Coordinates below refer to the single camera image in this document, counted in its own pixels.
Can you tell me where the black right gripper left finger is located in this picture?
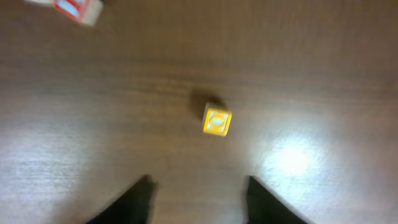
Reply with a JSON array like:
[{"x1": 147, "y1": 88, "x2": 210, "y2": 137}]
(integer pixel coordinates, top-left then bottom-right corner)
[{"x1": 87, "y1": 175, "x2": 157, "y2": 224}]

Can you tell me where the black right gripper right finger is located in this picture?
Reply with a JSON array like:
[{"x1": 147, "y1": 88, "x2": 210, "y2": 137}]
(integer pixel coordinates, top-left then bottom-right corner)
[{"x1": 245, "y1": 176, "x2": 308, "y2": 224}]

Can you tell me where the yellow O wooden block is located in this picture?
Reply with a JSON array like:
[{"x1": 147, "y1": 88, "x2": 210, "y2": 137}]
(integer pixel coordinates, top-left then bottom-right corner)
[{"x1": 202, "y1": 103, "x2": 233, "y2": 137}]

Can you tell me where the red I wooden block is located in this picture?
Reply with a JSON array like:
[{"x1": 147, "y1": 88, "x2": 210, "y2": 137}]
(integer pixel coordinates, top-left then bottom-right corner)
[{"x1": 25, "y1": 0, "x2": 103, "y2": 27}]

